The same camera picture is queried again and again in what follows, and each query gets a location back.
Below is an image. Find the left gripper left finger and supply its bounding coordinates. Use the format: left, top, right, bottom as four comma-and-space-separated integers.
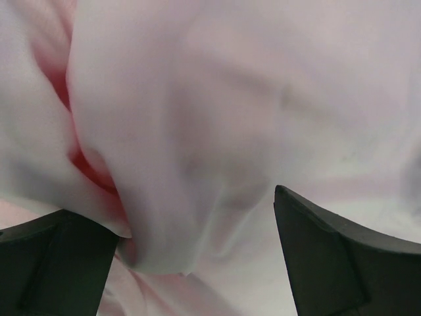
1, 210, 119, 316

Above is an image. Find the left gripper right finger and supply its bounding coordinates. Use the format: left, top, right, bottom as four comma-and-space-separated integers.
274, 186, 420, 316

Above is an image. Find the pink t-shirt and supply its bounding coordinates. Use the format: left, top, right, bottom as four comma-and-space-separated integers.
1, 1, 420, 315

